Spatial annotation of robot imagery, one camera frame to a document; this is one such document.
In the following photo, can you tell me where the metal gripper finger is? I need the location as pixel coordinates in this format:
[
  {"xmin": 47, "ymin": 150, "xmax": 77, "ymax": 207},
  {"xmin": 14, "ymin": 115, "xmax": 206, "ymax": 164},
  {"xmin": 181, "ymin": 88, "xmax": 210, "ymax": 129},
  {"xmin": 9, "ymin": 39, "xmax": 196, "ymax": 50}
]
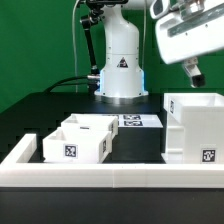
[{"xmin": 182, "ymin": 57, "xmax": 205, "ymax": 88}]

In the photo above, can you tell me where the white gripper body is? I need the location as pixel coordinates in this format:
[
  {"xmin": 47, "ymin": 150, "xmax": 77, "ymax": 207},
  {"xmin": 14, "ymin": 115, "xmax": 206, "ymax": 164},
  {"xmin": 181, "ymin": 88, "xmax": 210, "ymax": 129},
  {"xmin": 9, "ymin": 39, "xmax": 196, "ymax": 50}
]
[{"xmin": 155, "ymin": 1, "xmax": 224, "ymax": 64}]

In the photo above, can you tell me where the white drawer cabinet frame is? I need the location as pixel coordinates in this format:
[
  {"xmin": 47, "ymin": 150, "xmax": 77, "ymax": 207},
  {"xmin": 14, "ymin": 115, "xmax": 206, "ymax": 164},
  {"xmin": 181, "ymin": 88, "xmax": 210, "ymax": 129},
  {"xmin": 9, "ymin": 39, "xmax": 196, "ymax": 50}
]
[{"xmin": 162, "ymin": 93, "xmax": 224, "ymax": 164}]

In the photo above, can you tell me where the white drawer box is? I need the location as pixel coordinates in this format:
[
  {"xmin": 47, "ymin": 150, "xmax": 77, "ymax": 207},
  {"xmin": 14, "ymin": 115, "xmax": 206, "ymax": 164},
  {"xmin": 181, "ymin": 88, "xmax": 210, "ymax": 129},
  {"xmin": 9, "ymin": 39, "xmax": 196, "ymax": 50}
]
[
  {"xmin": 43, "ymin": 127, "xmax": 112, "ymax": 164},
  {"xmin": 61, "ymin": 114, "xmax": 118, "ymax": 137}
]

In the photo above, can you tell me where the white front drawer box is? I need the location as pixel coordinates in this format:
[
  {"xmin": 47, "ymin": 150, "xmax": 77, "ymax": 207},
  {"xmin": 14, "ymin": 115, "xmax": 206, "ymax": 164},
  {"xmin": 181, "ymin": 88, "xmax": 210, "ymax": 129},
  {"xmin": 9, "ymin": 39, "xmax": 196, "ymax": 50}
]
[{"xmin": 43, "ymin": 127, "xmax": 112, "ymax": 164}]

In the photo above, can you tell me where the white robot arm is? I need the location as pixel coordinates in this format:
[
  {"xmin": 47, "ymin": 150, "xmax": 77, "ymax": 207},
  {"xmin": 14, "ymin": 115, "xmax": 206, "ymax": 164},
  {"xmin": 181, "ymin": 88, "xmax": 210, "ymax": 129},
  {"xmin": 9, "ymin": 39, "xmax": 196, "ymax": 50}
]
[{"xmin": 86, "ymin": 0, "xmax": 224, "ymax": 104}]

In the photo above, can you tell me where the white marker sheet on table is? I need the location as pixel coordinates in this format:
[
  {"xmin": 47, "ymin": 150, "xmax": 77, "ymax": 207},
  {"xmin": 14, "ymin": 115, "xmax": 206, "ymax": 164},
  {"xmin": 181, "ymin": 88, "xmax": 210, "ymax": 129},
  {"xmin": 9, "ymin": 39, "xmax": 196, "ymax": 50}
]
[{"xmin": 116, "ymin": 114, "xmax": 163, "ymax": 128}]

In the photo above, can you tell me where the white U-shaped table fence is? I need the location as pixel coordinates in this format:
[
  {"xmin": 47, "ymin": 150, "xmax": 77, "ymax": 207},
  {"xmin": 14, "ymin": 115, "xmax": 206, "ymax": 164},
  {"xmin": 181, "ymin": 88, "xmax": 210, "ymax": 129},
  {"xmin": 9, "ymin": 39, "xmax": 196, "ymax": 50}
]
[{"xmin": 0, "ymin": 134, "xmax": 224, "ymax": 188}]

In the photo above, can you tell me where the black cable bundle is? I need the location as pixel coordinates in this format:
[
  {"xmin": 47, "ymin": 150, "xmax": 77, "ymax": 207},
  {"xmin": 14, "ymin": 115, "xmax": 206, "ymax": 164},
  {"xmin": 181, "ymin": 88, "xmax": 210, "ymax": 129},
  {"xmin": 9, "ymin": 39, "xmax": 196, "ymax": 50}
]
[{"xmin": 44, "ymin": 75, "xmax": 100, "ymax": 94}]

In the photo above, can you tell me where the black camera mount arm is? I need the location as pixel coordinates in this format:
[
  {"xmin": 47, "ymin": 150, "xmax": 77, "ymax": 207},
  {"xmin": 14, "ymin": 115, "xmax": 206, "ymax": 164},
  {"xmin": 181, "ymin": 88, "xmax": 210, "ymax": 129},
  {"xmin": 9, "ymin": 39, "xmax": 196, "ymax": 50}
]
[{"xmin": 80, "ymin": 0, "xmax": 128, "ymax": 75}]

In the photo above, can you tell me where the white hanging cable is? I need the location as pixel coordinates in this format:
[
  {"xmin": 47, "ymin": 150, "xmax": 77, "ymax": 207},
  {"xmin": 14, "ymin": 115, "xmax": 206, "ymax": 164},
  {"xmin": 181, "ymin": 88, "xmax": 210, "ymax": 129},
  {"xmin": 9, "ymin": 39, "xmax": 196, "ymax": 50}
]
[{"xmin": 71, "ymin": 0, "xmax": 82, "ymax": 94}]

